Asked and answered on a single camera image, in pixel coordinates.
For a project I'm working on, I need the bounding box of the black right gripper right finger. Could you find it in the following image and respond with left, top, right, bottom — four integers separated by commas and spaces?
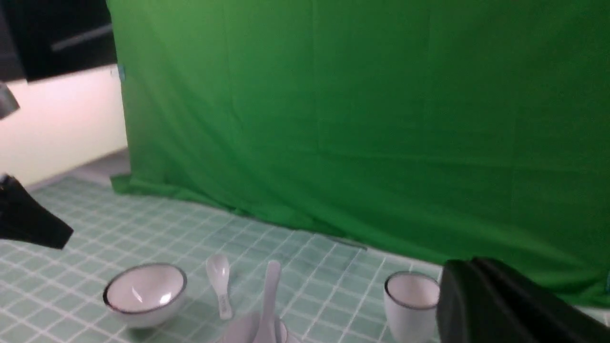
436, 257, 610, 343

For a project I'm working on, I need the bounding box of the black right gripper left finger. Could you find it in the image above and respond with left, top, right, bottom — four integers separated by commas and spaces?
0, 174, 74, 250

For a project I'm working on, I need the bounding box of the plain white ceramic spoon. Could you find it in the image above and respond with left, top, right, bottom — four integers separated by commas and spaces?
220, 261, 288, 343

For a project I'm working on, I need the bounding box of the white cup black rim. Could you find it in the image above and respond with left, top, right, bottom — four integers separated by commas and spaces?
384, 271, 440, 343

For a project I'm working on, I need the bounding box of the white bowl black rim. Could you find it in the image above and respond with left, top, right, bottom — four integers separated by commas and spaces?
102, 262, 188, 329

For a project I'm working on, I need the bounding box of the green checkered tablecloth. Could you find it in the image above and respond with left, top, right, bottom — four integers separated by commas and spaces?
0, 175, 610, 343

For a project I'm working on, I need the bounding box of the green backdrop cloth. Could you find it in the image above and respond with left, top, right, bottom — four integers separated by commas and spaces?
107, 0, 610, 308

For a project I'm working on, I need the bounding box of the dark cabinet in background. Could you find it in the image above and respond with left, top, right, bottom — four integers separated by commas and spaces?
0, 0, 117, 82

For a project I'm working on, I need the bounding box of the white spoon patterned handle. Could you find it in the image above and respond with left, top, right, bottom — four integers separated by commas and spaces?
205, 254, 233, 321

